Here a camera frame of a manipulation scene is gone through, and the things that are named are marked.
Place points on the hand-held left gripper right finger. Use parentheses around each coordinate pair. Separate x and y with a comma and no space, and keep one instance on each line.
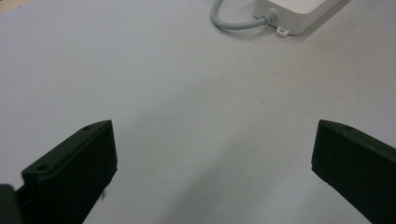
(358,168)

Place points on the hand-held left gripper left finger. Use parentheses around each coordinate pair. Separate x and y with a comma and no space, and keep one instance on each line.
(71,174)

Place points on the white power strip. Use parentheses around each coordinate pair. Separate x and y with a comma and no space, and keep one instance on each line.
(295,14)

